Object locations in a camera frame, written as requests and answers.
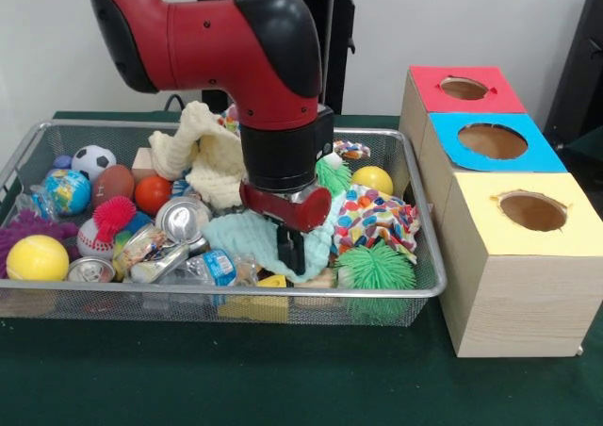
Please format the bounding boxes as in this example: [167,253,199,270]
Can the cream waffle cloth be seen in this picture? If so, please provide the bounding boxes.
[149,100,248,210]

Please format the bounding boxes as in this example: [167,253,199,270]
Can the dark green tablecloth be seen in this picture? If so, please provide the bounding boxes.
[0,110,603,426]

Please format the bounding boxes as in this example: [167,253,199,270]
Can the green fuzzy monster toy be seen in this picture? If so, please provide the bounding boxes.
[316,155,353,199]

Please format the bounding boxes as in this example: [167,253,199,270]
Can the blue globe ball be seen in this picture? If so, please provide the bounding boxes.
[42,169,92,216]

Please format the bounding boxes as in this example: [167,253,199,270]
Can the wooden box with three holes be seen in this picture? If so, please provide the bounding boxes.
[399,65,603,358]

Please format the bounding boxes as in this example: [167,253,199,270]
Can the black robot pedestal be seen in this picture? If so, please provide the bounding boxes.
[182,0,378,116]

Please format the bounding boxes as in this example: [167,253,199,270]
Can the small soccer ball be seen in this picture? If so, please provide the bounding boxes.
[72,144,116,180]

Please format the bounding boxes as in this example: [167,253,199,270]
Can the polka dot cloth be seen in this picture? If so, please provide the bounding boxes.
[332,183,422,259]

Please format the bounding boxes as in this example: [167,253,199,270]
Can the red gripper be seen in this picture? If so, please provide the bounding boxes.
[239,181,334,277]

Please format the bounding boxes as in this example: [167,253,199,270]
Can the small yellow ball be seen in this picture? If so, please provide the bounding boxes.
[350,166,394,197]

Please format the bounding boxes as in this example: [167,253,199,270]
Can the green spiky ball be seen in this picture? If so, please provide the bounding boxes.
[335,242,417,293]

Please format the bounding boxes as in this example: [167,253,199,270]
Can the clear wire mesh bin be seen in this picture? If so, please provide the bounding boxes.
[0,120,447,328]

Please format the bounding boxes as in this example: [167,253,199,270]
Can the light teal waffle cloth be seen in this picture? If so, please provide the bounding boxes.
[203,195,348,284]

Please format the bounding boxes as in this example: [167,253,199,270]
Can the black panel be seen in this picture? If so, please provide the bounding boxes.
[546,0,603,154]

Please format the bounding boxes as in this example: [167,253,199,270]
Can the large yellow ball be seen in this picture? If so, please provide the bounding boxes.
[5,235,69,282]

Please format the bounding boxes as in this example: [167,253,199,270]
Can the brown toy football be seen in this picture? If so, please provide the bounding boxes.
[91,164,136,210]

